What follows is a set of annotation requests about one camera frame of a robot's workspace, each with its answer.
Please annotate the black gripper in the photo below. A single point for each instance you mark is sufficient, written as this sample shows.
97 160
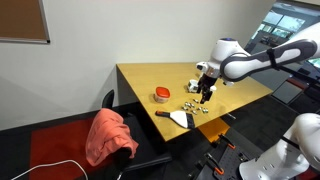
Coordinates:
208 83

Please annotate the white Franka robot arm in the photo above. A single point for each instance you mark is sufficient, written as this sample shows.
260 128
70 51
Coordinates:
253 63

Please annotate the white mug green band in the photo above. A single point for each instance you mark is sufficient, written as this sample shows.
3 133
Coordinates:
192 86

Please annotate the clear container red lid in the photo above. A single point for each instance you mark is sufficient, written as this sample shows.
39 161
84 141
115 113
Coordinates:
162 91

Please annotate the orange black bar clamp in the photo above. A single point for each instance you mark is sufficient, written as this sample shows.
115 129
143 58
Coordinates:
231 146
218 170

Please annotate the black pegboard tool stand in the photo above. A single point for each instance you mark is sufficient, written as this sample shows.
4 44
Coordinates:
230 163

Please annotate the black office chair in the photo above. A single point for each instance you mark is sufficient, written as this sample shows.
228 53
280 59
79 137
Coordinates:
146 156

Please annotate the salmon pink cloth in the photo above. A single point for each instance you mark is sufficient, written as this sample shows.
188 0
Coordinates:
106 133

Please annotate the glass window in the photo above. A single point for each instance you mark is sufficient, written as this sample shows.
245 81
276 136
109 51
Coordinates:
283 23

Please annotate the brown cork board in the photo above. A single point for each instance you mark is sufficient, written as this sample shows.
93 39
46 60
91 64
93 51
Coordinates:
20 20

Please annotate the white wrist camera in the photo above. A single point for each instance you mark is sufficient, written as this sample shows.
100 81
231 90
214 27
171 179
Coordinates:
201 66

